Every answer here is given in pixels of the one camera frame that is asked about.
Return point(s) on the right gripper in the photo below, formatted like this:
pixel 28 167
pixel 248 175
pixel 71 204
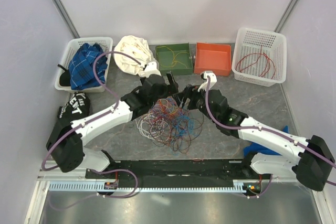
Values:
pixel 190 92

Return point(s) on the black printed t-shirt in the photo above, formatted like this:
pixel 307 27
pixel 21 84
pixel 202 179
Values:
pixel 78 107

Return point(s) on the green tray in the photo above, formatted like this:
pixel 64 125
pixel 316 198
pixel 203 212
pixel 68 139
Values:
pixel 174 58

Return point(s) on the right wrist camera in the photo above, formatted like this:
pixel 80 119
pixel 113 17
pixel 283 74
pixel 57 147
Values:
pixel 209 79

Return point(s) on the blue plaid cloth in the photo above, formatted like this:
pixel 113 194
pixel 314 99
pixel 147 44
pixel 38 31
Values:
pixel 81 67

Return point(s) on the light blue cable duct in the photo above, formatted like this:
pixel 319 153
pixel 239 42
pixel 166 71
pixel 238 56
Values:
pixel 104 187

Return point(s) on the blue fleece cloth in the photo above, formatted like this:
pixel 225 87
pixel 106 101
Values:
pixel 257 148

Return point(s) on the white crumpled cloth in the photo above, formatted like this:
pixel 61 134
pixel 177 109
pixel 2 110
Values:
pixel 137 48

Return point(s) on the empty white basket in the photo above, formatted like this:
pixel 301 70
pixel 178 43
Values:
pixel 260 57

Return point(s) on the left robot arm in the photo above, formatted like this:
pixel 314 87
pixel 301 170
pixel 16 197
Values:
pixel 66 144

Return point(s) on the left aluminium frame post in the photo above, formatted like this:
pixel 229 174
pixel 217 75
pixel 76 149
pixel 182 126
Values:
pixel 66 18

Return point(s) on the right aluminium frame post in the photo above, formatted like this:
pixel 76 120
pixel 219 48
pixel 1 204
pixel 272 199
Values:
pixel 286 14

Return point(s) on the white basket with clothes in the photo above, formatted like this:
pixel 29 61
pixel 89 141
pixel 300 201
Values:
pixel 106 43

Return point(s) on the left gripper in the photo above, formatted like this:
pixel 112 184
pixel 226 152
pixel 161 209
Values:
pixel 172 87

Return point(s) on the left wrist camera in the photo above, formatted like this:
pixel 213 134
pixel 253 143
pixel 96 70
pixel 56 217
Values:
pixel 149 69

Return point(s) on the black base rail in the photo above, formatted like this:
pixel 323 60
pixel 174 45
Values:
pixel 187 173

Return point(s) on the orange tray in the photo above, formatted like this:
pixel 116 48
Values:
pixel 213 57

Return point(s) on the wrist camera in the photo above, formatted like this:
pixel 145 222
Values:
pixel 209 79
pixel 149 69

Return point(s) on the aluminium frame post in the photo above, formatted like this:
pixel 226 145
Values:
pixel 286 14
pixel 66 18

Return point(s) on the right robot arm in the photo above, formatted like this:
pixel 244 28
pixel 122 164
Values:
pixel 309 159

